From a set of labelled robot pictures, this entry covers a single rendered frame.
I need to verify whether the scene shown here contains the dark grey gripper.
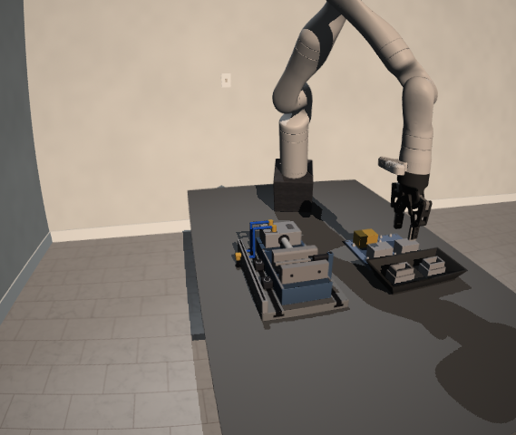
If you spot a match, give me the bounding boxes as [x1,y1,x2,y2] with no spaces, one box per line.
[391,172,433,241]

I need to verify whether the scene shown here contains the orange rectangular block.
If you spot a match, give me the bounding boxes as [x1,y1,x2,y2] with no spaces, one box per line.
[353,229,378,248]

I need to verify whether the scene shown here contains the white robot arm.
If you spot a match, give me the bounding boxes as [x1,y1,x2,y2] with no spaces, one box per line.
[272,0,438,179]

